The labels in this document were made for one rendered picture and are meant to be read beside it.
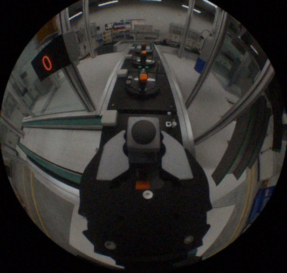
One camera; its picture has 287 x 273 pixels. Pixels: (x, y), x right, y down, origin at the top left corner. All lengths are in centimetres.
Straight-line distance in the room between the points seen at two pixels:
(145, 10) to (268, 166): 1245
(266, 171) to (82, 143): 445
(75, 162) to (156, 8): 1096
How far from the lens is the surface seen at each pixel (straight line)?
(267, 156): 417
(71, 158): 39
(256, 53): 29
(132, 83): 37
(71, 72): 26
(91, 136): 36
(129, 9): 1091
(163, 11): 1086
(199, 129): 48
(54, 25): 24
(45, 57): 23
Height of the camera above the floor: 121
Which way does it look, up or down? 65 degrees down
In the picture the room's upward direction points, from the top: 6 degrees clockwise
